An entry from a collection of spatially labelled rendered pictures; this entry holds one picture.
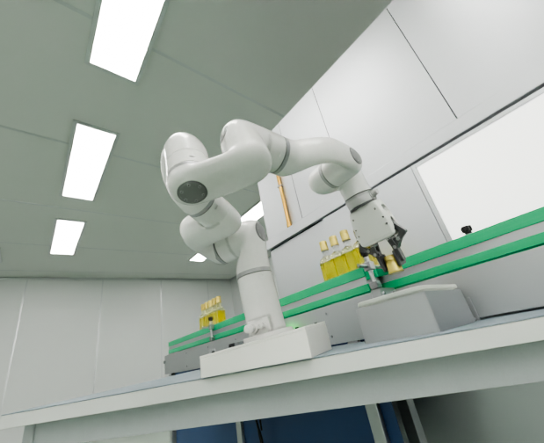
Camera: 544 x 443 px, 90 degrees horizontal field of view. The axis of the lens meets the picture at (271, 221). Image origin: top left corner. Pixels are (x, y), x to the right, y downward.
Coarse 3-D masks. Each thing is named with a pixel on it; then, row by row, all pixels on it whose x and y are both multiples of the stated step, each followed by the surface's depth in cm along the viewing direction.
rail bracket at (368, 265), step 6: (360, 252) 86; (366, 258) 85; (360, 264) 81; (366, 264) 84; (372, 264) 84; (366, 270) 84; (372, 270) 83; (372, 276) 83; (372, 282) 82; (378, 282) 81; (372, 288) 82
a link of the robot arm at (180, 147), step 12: (168, 144) 53; (180, 144) 51; (192, 144) 52; (168, 156) 51; (180, 156) 48; (192, 156) 49; (204, 156) 51; (168, 168) 49; (180, 204) 59; (204, 204) 59; (192, 216) 61
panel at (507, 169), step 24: (504, 120) 85; (528, 120) 81; (456, 144) 95; (480, 144) 90; (504, 144) 85; (528, 144) 80; (432, 168) 100; (456, 168) 94; (480, 168) 89; (504, 168) 84; (528, 168) 80; (432, 192) 99; (456, 192) 93; (480, 192) 88; (504, 192) 83; (528, 192) 79; (456, 216) 92; (480, 216) 87; (504, 216) 82
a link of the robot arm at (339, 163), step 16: (288, 144) 57; (304, 144) 59; (320, 144) 59; (336, 144) 60; (288, 160) 57; (304, 160) 58; (320, 160) 58; (336, 160) 59; (352, 160) 61; (336, 176) 65; (352, 176) 64
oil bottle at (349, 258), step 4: (344, 248) 108; (348, 248) 106; (352, 248) 106; (344, 252) 107; (348, 252) 106; (352, 252) 104; (344, 256) 107; (348, 256) 105; (352, 256) 104; (344, 260) 107; (348, 260) 105; (352, 260) 104; (356, 260) 103; (348, 264) 105; (352, 264) 103; (356, 264) 103; (348, 268) 105; (352, 268) 103; (356, 268) 102
